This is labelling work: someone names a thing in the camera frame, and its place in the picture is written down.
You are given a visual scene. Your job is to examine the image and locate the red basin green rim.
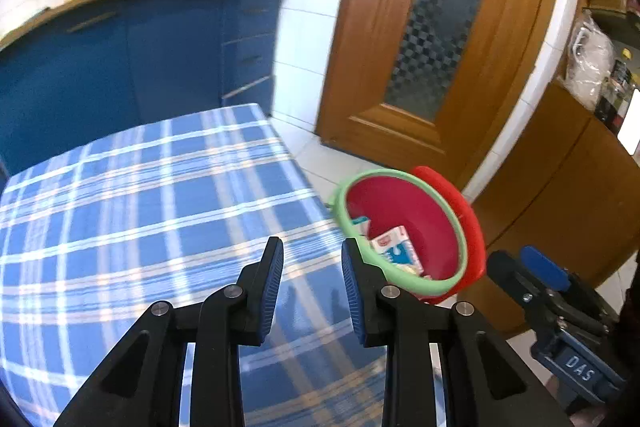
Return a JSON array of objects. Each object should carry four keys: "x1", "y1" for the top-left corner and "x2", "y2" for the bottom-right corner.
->
[{"x1": 329, "y1": 167, "x2": 476, "y2": 301}]

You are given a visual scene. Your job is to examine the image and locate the clear plastic bag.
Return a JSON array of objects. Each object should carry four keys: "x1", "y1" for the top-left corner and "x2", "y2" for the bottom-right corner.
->
[{"x1": 563, "y1": 10, "x2": 614, "y2": 113}]

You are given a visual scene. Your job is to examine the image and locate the blue kitchen base cabinets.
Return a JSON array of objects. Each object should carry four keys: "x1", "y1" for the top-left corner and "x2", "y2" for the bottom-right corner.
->
[{"x1": 1, "y1": 0, "x2": 282, "y2": 174}]

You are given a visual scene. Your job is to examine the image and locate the blue white milk carton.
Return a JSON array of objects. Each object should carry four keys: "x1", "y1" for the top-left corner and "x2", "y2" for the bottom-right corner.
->
[{"x1": 370, "y1": 225, "x2": 423, "y2": 277}]

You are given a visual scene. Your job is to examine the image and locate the wooden door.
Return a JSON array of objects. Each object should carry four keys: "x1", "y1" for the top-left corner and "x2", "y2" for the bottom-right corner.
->
[{"x1": 316, "y1": 0, "x2": 554, "y2": 186}]

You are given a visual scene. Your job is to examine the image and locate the wooden side cabinet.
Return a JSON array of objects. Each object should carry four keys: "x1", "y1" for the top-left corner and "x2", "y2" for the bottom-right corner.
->
[{"x1": 464, "y1": 78, "x2": 640, "y2": 338}]

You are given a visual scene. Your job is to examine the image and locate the blue plaid tablecloth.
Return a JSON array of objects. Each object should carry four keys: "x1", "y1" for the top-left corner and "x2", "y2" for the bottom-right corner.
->
[{"x1": 1, "y1": 104, "x2": 385, "y2": 426}]

